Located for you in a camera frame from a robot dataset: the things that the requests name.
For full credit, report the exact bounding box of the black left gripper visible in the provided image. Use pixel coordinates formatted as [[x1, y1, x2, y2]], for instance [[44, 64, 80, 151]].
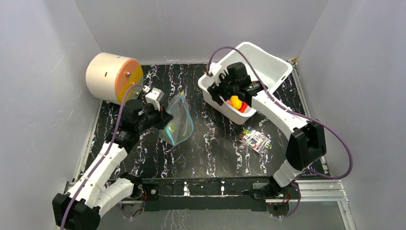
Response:
[[136, 102, 174, 133]]

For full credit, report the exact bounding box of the yellow toy mango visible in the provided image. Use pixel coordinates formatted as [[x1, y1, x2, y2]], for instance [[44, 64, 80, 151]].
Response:
[[229, 95, 243, 110]]

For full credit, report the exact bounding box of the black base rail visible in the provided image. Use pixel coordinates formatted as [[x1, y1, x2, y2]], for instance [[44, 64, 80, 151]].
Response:
[[139, 177, 302, 213]]

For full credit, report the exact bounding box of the red toy pepper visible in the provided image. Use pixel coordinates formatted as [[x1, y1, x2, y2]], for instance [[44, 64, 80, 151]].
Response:
[[239, 102, 248, 113]]

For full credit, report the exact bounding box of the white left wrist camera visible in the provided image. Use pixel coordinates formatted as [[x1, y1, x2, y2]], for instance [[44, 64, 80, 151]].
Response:
[[143, 85, 164, 111]]

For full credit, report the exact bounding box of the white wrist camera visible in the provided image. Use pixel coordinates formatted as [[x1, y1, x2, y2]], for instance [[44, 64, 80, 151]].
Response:
[[206, 62, 228, 86], [143, 85, 164, 111]]

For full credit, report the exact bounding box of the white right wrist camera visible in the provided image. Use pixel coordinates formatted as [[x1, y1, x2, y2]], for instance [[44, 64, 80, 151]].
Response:
[[206, 62, 228, 86]]

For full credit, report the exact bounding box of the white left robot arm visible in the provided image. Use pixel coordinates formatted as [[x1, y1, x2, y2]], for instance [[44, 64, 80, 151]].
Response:
[[52, 99, 173, 230]]

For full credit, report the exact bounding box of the pack of coloured markers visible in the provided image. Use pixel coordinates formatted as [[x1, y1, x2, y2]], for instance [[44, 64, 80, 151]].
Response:
[[236, 127, 271, 155]]

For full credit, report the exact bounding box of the green toy lime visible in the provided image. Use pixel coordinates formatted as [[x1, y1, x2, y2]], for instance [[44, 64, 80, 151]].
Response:
[[165, 122, 188, 138]]

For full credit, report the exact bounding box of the aluminium frame rail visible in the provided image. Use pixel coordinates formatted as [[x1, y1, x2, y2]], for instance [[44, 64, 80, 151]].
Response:
[[62, 179, 350, 230]]

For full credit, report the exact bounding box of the white plastic bin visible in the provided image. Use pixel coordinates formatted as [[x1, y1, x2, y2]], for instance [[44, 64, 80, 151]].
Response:
[[198, 42, 293, 125]]

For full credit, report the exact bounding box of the cream cylinder with orange face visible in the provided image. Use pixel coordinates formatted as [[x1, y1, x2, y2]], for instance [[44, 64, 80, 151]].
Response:
[[85, 52, 144, 104]]

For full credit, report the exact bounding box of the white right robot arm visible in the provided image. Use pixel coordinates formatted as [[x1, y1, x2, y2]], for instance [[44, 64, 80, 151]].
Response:
[[206, 62, 326, 199]]

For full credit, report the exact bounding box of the clear zip top bag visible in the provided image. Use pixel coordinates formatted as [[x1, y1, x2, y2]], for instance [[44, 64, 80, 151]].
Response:
[[159, 93, 194, 146]]

